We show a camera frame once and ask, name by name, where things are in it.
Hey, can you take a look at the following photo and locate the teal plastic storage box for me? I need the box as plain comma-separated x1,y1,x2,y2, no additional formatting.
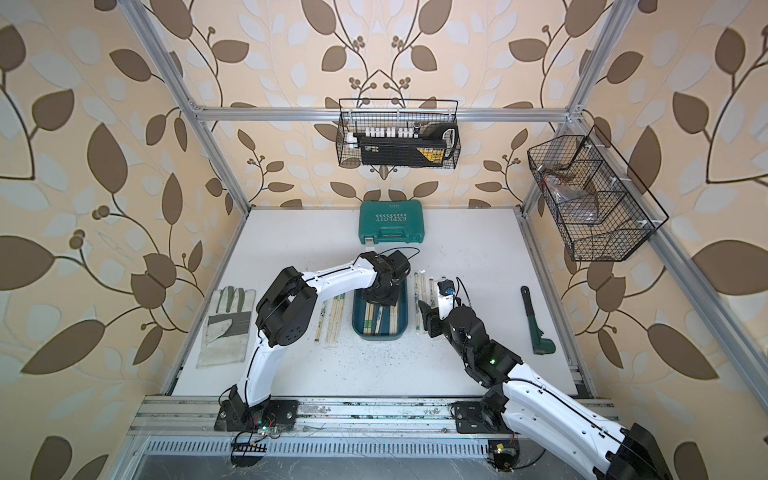
352,283,408,341

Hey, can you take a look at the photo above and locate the chopsticks pair green band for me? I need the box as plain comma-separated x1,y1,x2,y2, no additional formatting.
314,300,331,344

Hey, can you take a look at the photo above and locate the chopsticks pair panda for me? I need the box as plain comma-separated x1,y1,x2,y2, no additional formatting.
412,271,421,334

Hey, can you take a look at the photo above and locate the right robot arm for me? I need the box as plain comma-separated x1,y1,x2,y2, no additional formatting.
418,301,672,479

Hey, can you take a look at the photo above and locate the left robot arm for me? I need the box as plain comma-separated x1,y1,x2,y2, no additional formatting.
228,250,410,419

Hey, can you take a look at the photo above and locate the wrapped chopsticks pair box right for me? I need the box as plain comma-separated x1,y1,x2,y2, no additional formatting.
389,305,399,336

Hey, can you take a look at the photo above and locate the wrapped chopsticks pair box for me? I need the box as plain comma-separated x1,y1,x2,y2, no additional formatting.
389,305,399,336
363,303,376,336

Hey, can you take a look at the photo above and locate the wrapped chopsticks pair box left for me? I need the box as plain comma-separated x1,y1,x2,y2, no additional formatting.
363,303,376,336

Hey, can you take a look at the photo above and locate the black yellow box in basket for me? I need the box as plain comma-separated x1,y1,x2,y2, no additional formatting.
352,124,460,168

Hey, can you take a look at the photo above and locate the green tool case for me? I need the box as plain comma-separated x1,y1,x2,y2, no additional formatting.
358,200,425,244

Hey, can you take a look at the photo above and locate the green pipe wrench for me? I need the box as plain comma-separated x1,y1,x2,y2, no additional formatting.
520,285,556,355

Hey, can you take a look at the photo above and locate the grey work glove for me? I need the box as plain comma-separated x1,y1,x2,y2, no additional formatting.
196,286,256,369

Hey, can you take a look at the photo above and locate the plastic bag in basket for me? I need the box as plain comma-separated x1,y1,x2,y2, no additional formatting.
542,170,599,224

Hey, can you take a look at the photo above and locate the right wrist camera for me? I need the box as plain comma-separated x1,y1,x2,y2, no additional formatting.
437,278,456,320

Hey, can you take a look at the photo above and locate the black wire basket back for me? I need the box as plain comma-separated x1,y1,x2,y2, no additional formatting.
336,97,461,169

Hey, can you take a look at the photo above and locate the black wire basket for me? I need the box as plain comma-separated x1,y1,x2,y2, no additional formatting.
527,126,669,262
336,97,461,169

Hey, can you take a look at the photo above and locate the black wire basket right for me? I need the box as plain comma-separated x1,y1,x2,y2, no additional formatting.
527,126,669,262

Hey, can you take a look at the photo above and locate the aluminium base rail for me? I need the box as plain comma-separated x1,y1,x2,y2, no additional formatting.
127,395,626,439

